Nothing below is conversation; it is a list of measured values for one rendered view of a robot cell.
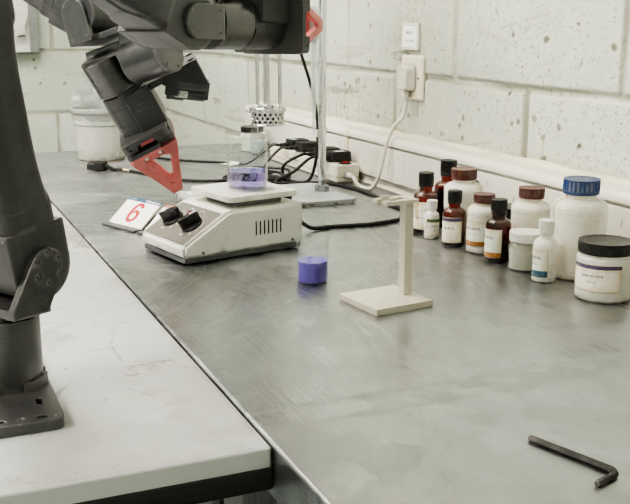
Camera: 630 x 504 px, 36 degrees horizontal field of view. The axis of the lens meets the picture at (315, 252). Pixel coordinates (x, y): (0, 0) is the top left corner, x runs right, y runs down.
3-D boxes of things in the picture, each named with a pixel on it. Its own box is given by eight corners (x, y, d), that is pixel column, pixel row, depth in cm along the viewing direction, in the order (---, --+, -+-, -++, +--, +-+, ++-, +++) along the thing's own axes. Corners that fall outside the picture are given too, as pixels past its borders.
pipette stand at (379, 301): (376, 316, 110) (378, 205, 107) (339, 299, 117) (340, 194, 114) (432, 306, 114) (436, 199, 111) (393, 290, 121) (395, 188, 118)
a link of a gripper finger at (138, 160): (197, 166, 135) (164, 109, 130) (202, 185, 129) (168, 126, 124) (154, 189, 135) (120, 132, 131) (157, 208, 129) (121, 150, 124)
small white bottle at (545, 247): (546, 276, 128) (549, 216, 126) (560, 282, 125) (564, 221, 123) (526, 278, 126) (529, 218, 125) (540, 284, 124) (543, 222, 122)
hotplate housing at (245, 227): (184, 267, 132) (182, 209, 130) (141, 249, 142) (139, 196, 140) (315, 246, 145) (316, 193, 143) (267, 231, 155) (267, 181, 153)
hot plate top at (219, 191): (229, 203, 135) (229, 197, 135) (187, 191, 144) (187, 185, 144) (299, 195, 142) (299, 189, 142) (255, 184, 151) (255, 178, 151)
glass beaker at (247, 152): (240, 196, 138) (239, 137, 136) (217, 190, 143) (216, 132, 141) (281, 191, 142) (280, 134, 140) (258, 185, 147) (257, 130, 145)
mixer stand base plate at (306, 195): (202, 215, 168) (202, 209, 167) (172, 196, 186) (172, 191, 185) (358, 203, 179) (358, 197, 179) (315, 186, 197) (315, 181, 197)
